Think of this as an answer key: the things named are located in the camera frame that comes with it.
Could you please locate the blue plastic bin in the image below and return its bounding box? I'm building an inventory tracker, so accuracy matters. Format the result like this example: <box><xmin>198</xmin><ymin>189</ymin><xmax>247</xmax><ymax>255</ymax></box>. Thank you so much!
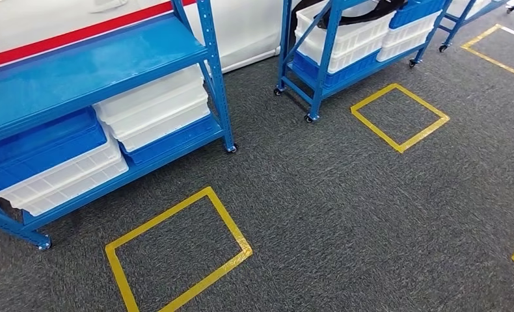
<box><xmin>388</xmin><ymin>0</ymin><xmax>448</xmax><ymax>30</ymax></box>
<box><xmin>0</xmin><ymin>107</ymin><xmax>108</xmax><ymax>194</ymax></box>
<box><xmin>291</xmin><ymin>51</ymin><xmax>381</xmax><ymax>89</ymax></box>
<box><xmin>118</xmin><ymin>114</ymin><xmax>223</xmax><ymax>166</ymax></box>

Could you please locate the white car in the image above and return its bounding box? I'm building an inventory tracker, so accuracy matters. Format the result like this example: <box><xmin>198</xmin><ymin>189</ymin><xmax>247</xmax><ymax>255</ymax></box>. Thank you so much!
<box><xmin>0</xmin><ymin>0</ymin><xmax>286</xmax><ymax>74</ymax></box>

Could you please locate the black rubber strip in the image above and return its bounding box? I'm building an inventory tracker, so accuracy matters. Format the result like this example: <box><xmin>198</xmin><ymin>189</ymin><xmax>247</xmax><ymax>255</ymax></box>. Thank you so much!
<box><xmin>315</xmin><ymin>0</ymin><xmax>409</xmax><ymax>30</ymax></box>

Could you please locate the red barrier belt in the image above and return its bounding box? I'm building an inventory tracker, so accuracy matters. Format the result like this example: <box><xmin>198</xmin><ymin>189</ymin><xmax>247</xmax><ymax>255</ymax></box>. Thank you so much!
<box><xmin>0</xmin><ymin>0</ymin><xmax>198</xmax><ymax>72</ymax></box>

